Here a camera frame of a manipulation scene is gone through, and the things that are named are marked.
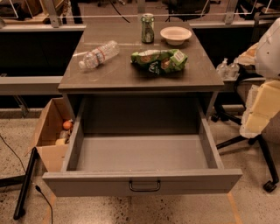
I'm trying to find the black drawer handle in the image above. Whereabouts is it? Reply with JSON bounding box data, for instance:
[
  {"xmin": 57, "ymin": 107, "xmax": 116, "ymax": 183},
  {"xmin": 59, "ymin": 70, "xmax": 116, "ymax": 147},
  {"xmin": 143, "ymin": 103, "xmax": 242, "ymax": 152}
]
[{"xmin": 129, "ymin": 181, "xmax": 161, "ymax": 193}]

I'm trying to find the orange fruit in box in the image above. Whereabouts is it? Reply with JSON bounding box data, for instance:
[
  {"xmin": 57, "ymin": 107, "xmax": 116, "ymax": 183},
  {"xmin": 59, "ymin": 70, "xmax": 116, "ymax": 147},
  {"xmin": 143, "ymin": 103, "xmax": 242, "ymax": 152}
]
[{"xmin": 62, "ymin": 121, "xmax": 73, "ymax": 130}]

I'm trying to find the brown cardboard box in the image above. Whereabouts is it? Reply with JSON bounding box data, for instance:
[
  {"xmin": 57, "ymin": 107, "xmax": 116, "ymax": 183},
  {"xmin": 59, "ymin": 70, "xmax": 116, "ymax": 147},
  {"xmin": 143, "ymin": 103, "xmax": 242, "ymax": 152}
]
[{"xmin": 29, "ymin": 98, "xmax": 70, "ymax": 172}]

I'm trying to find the yellow item in box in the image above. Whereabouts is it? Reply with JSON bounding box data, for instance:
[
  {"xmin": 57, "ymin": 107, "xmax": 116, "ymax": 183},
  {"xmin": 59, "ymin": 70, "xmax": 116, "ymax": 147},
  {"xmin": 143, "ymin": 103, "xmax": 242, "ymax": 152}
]
[{"xmin": 55, "ymin": 138, "xmax": 67, "ymax": 145}]

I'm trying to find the green chip bag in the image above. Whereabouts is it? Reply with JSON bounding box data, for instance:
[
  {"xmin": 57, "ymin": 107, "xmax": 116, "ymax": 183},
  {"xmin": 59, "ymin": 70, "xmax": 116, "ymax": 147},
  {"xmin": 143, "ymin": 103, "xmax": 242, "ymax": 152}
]
[{"xmin": 130, "ymin": 49, "xmax": 188, "ymax": 75}]

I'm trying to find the white paper bowl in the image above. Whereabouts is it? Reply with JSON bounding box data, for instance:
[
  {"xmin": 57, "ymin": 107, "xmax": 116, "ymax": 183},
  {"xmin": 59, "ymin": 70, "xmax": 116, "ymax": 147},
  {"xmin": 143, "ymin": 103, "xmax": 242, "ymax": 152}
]
[{"xmin": 160, "ymin": 26, "xmax": 192, "ymax": 46}]

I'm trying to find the green soda can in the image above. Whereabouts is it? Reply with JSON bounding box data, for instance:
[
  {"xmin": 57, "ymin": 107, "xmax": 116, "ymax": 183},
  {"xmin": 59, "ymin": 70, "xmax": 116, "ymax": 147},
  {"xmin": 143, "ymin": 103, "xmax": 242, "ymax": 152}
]
[{"xmin": 141, "ymin": 13, "xmax": 154, "ymax": 44}]

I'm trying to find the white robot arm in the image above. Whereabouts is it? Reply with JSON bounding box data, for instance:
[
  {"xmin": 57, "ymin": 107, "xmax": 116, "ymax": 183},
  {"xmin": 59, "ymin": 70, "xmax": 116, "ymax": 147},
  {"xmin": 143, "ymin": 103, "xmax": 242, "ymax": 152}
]
[{"xmin": 239, "ymin": 18, "xmax": 280, "ymax": 138}]

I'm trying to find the black office chair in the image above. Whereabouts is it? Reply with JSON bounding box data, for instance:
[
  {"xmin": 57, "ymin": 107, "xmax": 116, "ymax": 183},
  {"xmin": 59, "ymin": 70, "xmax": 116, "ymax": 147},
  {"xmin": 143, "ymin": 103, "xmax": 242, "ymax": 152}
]
[{"xmin": 211, "ymin": 69, "xmax": 280, "ymax": 193}]

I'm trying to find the grey cabinet desk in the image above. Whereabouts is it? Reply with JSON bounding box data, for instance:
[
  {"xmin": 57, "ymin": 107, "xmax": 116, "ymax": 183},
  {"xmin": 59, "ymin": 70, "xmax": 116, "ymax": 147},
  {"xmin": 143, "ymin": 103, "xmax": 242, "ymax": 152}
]
[{"xmin": 59, "ymin": 22, "xmax": 224, "ymax": 115}]

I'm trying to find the clear sanitizer bottle right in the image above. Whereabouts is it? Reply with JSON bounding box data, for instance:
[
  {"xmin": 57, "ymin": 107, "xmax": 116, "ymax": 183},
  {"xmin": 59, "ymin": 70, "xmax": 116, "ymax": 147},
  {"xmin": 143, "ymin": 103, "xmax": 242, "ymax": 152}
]
[{"xmin": 227, "ymin": 58, "xmax": 240, "ymax": 79}]

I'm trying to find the black monitor stand leg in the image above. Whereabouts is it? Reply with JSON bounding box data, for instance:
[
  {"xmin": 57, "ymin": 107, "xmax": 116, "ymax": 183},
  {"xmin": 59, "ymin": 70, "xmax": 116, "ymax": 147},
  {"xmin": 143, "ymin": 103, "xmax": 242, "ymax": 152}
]
[{"xmin": 0, "ymin": 147, "xmax": 39, "ymax": 221}]

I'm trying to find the clear sanitizer bottle left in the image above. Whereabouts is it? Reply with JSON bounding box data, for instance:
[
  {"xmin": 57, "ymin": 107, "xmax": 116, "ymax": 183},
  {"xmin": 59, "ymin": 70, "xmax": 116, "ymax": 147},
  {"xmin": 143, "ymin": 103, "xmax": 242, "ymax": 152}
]
[{"xmin": 216, "ymin": 58, "xmax": 228, "ymax": 79}]

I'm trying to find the grey top drawer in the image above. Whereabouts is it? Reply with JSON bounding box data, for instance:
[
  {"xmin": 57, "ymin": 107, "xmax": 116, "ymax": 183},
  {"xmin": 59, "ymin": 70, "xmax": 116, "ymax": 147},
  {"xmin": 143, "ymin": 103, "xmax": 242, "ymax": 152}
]
[{"xmin": 43, "ymin": 96, "xmax": 242, "ymax": 197}]

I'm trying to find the black cable on floor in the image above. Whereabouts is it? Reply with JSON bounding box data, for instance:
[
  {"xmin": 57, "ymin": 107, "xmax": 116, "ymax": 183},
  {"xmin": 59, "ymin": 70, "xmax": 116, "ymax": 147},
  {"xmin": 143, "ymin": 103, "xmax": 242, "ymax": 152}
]
[{"xmin": 0, "ymin": 134, "xmax": 54, "ymax": 224}]

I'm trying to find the clear plastic water bottle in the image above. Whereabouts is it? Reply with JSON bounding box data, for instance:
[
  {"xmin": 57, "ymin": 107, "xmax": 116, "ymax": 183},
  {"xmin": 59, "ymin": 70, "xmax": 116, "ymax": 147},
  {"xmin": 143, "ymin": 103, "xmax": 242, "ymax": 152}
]
[{"xmin": 79, "ymin": 40, "xmax": 120, "ymax": 69}]

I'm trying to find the clear sanitizer bottle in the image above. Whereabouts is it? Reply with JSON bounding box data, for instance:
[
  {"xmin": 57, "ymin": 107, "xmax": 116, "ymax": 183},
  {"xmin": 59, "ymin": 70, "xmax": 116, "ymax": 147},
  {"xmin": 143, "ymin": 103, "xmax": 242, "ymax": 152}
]
[
  {"xmin": 227, "ymin": 58, "xmax": 240, "ymax": 79},
  {"xmin": 216, "ymin": 58, "xmax": 228, "ymax": 79}
]

